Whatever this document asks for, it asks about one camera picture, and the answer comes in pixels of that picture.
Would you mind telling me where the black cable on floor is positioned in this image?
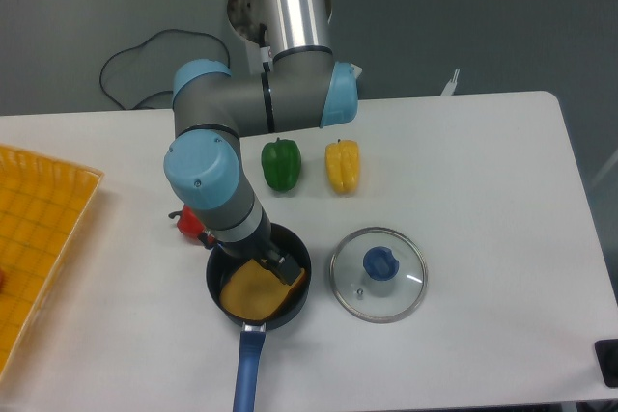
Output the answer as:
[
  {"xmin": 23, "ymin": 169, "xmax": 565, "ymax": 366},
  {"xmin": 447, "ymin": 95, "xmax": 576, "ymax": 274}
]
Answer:
[{"xmin": 98, "ymin": 28, "xmax": 233, "ymax": 111}]

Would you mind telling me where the glass lid blue knob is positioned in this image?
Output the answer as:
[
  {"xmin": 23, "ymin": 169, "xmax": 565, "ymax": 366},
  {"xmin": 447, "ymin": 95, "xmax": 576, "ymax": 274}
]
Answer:
[{"xmin": 328, "ymin": 227, "xmax": 429, "ymax": 324}]

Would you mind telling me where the yellow plastic basket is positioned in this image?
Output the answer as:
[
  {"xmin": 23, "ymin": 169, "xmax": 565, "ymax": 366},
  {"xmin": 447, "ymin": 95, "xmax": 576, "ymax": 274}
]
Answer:
[{"xmin": 1, "ymin": 145, "xmax": 104, "ymax": 373}]

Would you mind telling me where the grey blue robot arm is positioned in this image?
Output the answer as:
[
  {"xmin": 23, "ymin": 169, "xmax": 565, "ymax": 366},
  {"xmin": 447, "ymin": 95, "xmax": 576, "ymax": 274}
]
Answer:
[{"xmin": 164, "ymin": 0, "xmax": 358, "ymax": 284}]

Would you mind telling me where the yellow bell pepper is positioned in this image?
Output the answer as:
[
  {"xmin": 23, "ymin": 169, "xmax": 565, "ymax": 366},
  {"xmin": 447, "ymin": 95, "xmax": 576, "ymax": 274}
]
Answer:
[{"xmin": 324, "ymin": 140, "xmax": 360, "ymax": 195}]

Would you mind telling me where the green bell pepper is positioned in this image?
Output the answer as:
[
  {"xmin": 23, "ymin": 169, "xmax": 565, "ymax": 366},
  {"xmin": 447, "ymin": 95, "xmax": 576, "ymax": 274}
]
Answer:
[{"xmin": 261, "ymin": 138, "xmax": 301, "ymax": 192}]

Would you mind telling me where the white bracket behind table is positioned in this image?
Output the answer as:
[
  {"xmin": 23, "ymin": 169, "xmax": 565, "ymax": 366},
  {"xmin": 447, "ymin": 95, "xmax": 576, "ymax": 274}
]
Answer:
[{"xmin": 440, "ymin": 69, "xmax": 460, "ymax": 96}]

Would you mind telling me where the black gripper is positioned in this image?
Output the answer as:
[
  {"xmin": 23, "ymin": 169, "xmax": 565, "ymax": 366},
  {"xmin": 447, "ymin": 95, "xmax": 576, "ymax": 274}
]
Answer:
[{"xmin": 211, "ymin": 222, "xmax": 300, "ymax": 286}]

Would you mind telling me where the black device table edge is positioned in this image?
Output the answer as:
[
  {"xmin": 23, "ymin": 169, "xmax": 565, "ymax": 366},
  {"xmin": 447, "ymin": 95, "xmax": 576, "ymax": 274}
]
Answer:
[{"xmin": 594, "ymin": 339, "xmax": 618, "ymax": 388}]

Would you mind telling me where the red camera mount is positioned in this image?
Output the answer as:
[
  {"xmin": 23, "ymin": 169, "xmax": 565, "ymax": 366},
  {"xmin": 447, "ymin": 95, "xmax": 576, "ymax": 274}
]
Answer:
[{"xmin": 168, "ymin": 205, "xmax": 216, "ymax": 250}]

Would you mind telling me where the black pot blue handle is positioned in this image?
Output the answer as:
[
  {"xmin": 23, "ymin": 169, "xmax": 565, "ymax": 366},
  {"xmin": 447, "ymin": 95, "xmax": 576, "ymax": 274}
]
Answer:
[{"xmin": 206, "ymin": 224, "xmax": 312, "ymax": 411}]

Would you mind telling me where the yellow bread slice toy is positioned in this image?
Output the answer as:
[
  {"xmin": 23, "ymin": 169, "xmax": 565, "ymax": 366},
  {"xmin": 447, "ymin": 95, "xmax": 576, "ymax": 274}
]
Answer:
[{"xmin": 219, "ymin": 261, "xmax": 308, "ymax": 321}]

